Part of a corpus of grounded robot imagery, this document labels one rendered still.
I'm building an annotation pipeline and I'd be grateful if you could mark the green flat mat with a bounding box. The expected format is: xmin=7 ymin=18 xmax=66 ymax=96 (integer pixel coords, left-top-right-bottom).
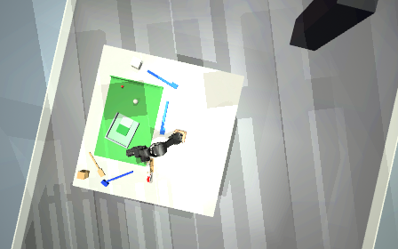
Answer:
xmin=94 ymin=77 xmax=163 ymax=166

